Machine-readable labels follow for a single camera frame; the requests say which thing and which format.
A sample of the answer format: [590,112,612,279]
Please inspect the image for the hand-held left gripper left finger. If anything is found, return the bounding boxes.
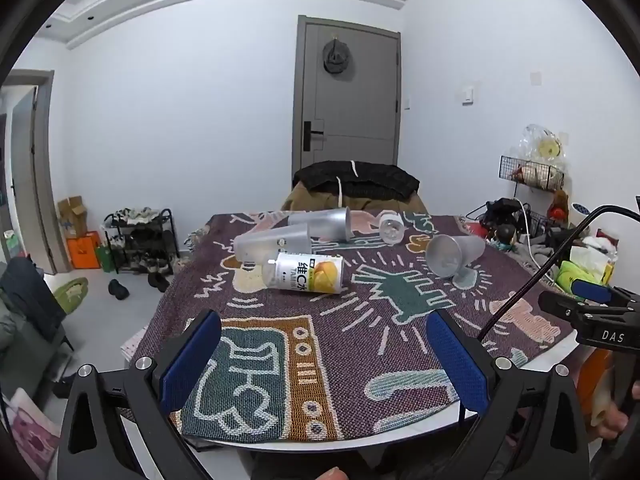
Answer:
[57,309,223,480]

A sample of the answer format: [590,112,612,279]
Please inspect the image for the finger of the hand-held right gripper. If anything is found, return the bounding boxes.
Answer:
[538,291,610,330]
[571,279,640,307]

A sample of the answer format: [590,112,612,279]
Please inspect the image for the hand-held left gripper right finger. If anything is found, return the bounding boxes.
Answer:
[425,308,592,480]

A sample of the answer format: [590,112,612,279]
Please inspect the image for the grey translucent plastic cup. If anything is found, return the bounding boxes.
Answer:
[425,234,487,279]
[287,206,353,242]

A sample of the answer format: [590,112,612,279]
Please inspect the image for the frosted clear plastic cup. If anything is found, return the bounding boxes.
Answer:
[233,223,313,267]

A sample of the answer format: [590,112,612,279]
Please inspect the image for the small clear plastic cup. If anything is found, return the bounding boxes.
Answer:
[378,211,405,246]

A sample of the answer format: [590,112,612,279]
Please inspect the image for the person's right hand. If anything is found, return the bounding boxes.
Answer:
[589,385,633,441]

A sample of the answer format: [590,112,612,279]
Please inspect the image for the tissue box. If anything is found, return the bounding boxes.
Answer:
[569,244,615,282]

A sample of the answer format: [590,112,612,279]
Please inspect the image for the round head doll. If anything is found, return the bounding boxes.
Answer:
[496,224,519,252]

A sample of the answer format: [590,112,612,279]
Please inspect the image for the brown plush toy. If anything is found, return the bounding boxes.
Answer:
[547,189,571,222]

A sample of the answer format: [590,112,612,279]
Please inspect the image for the black bag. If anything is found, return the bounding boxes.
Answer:
[479,198,527,234]

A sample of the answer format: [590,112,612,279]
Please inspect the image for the printed woven blanket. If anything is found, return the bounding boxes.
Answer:
[127,210,577,444]

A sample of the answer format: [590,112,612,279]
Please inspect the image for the black shoe rack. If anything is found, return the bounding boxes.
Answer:
[102,208,180,275]

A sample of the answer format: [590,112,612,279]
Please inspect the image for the green paper bag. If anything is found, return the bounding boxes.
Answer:
[94,242,117,273]

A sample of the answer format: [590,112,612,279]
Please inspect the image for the green slipper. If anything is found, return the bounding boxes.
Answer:
[52,275,90,314]

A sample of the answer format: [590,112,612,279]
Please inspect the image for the yellow label drink bottle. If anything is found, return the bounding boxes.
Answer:
[262,252,343,295]

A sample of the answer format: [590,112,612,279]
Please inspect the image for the clear plastic bag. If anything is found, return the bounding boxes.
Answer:
[517,123,569,172]

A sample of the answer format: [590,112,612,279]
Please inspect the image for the orange box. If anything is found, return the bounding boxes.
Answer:
[66,231,104,271]

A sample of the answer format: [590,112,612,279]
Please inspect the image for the pink patterned bag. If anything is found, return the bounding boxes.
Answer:
[6,389,62,477]

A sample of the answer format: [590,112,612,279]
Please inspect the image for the dark clothes pile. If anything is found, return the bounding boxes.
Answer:
[0,257,69,356]

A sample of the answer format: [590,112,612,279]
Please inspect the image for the cardboard box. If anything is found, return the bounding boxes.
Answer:
[57,195,89,240]

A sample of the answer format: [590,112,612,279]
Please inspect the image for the brown chair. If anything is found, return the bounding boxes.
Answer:
[280,181,429,215]

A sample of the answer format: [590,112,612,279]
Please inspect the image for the black jacket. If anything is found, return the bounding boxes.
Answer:
[293,160,420,200]

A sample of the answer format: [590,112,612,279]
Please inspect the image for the grey room door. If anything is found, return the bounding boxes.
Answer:
[291,15,402,186]

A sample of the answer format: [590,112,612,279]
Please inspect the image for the grey hat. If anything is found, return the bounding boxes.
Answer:
[322,38,353,75]

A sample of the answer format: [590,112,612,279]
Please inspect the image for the black wire wall shelf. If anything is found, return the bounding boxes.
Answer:
[498,155,566,192]

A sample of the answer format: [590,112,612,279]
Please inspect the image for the grey door frame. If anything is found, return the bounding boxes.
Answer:
[0,69,57,277]

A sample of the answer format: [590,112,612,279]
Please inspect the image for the black door lock handle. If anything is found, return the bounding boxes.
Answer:
[303,120,325,152]

